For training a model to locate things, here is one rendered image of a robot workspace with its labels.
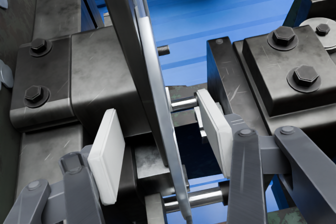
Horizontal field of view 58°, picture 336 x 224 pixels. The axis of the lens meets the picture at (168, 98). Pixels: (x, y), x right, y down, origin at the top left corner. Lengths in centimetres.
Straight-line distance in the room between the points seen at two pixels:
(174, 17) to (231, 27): 41
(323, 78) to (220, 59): 13
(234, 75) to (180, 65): 156
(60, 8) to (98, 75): 16
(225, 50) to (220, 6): 187
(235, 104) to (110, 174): 23
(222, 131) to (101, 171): 6
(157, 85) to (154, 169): 19
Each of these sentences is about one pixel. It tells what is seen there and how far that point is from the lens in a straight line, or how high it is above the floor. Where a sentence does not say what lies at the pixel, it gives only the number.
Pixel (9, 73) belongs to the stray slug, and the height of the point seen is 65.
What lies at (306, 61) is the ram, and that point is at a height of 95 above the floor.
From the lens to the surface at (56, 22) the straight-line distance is 40.
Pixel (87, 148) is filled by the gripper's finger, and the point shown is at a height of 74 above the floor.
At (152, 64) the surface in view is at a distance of 19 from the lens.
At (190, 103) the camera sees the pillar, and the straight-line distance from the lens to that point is 52.
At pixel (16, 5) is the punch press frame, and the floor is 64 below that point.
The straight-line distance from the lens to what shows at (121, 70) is 28.
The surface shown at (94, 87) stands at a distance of 28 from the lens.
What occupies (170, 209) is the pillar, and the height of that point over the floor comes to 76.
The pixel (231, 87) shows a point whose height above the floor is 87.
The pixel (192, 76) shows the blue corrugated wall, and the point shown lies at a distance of 190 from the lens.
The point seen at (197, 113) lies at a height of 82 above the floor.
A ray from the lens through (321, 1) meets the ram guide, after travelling 44.
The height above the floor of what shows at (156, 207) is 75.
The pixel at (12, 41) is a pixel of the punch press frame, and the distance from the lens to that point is 36.
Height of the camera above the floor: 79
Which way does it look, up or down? level
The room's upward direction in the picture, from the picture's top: 78 degrees clockwise
